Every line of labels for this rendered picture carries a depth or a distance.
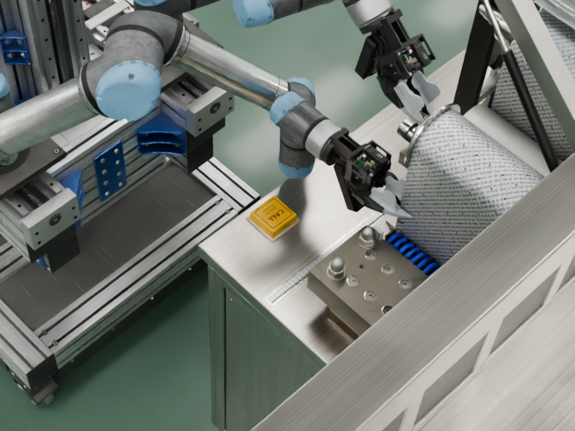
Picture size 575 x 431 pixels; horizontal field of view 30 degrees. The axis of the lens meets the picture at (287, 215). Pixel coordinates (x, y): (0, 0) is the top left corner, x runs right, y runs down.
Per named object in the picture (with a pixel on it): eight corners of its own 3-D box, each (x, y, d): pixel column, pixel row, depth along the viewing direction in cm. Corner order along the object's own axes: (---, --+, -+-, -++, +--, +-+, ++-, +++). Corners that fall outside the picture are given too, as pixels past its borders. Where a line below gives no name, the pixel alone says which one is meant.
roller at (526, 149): (478, 133, 215) (490, 92, 205) (581, 209, 204) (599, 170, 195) (439, 165, 209) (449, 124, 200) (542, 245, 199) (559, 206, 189)
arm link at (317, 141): (304, 156, 214) (333, 136, 218) (320, 170, 212) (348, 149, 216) (306, 132, 208) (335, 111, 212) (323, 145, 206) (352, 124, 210)
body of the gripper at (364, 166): (368, 177, 201) (322, 140, 205) (364, 204, 207) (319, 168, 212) (395, 156, 204) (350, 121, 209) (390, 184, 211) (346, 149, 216)
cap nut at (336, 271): (335, 261, 205) (338, 248, 201) (349, 273, 204) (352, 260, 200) (323, 272, 203) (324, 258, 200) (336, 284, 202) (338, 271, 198)
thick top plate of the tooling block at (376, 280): (363, 241, 215) (366, 224, 211) (518, 372, 199) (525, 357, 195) (306, 286, 208) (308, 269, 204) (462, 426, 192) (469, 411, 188)
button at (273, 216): (274, 201, 229) (274, 194, 227) (296, 221, 226) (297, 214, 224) (249, 219, 226) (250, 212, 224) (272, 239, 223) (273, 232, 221)
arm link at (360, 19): (338, 11, 192) (369, -9, 196) (350, 34, 193) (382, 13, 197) (360, 1, 186) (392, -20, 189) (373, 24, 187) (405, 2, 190)
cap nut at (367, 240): (366, 231, 210) (369, 217, 206) (380, 242, 208) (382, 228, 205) (353, 241, 208) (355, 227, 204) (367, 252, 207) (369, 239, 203)
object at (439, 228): (396, 227, 211) (409, 169, 196) (488, 303, 202) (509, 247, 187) (394, 229, 211) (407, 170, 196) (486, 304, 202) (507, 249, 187)
